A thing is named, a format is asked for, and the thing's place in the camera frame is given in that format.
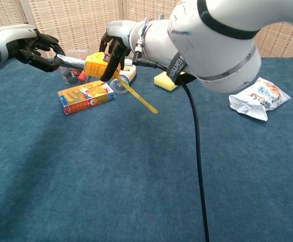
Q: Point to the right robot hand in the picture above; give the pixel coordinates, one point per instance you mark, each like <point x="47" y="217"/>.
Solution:
<point x="119" y="32"/>

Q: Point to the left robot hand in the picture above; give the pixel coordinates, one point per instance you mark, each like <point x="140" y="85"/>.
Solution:
<point x="15" y="37"/>

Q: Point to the yellow tape measure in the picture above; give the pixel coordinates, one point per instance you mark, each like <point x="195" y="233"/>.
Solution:
<point x="94" y="66"/>

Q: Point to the woven folding screen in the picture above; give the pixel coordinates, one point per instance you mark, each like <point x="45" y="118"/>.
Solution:
<point x="80" y="22"/>

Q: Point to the white squeeze sauce bottle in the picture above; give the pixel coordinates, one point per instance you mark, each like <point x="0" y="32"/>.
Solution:
<point x="121" y="87"/>

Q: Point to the yellow sponge block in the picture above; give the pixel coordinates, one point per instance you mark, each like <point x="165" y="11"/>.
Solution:
<point x="162" y="80"/>

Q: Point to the clear box of binder clips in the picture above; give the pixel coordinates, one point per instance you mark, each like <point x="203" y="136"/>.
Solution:
<point x="71" y="75"/>

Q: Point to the orange yellow carton box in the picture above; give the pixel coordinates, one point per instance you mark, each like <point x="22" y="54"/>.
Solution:
<point x="85" y="97"/>

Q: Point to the blue velvet table cloth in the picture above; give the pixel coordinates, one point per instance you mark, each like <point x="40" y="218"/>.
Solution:
<point x="111" y="176"/>

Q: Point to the white crumpled snack bag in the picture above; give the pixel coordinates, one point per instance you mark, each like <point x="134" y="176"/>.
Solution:
<point x="257" y="98"/>

